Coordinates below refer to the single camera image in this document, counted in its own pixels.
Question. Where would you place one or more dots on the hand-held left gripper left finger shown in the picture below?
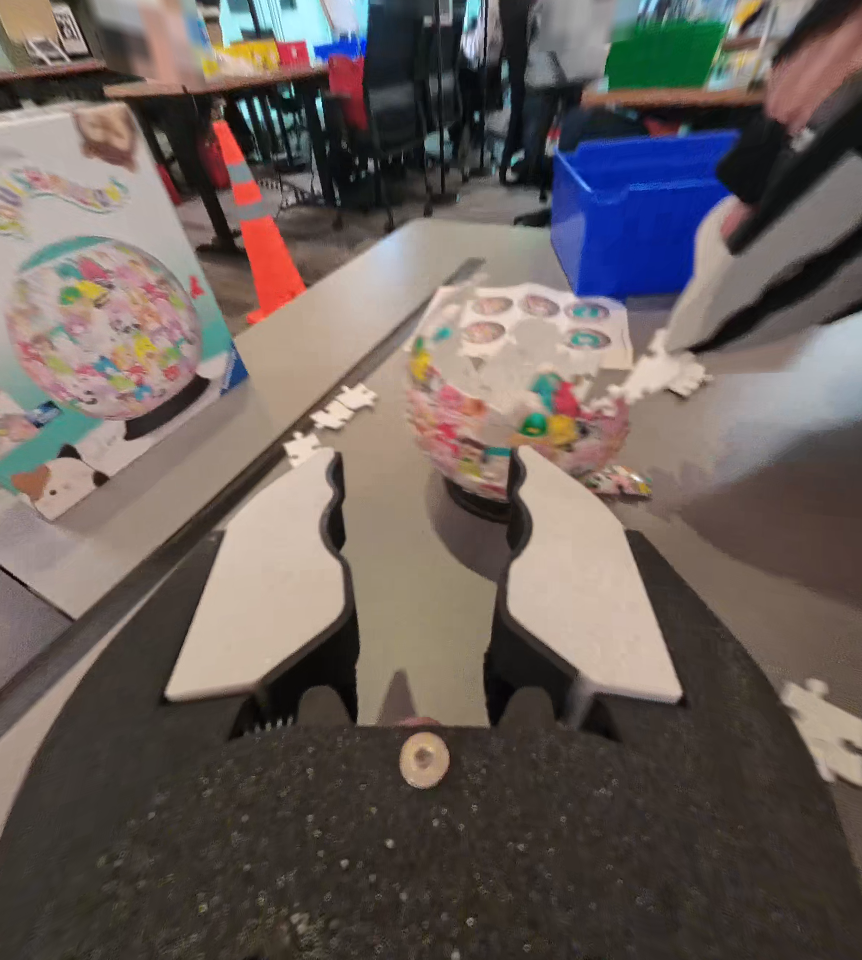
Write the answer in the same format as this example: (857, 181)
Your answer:
(259, 600)

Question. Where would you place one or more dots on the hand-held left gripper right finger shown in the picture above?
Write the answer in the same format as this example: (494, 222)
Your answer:
(588, 600)

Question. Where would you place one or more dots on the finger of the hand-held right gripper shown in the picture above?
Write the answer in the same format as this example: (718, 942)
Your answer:
(851, 293)
(776, 225)

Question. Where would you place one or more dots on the black ball stand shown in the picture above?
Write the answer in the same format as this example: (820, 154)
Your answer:
(476, 503)

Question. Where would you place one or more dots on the colourful puzzle ball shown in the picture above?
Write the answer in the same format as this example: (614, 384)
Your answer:
(506, 390)

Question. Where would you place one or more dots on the puzzle instruction leaflet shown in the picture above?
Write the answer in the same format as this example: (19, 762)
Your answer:
(596, 323)

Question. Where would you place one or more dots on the teal puzzle box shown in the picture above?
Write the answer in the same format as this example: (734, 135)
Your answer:
(86, 300)

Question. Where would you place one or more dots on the person's right hand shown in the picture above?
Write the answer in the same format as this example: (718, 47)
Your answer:
(836, 53)

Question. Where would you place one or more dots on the blue plastic bin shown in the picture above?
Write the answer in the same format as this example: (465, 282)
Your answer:
(641, 210)

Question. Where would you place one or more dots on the wooden desk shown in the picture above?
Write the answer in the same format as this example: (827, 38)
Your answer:
(671, 98)

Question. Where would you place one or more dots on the green box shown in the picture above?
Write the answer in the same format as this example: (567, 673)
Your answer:
(668, 53)

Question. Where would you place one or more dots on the orange plastic object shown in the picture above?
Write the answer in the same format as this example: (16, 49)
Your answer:
(266, 240)

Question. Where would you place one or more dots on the black office chair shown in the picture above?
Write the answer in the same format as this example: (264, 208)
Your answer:
(394, 90)

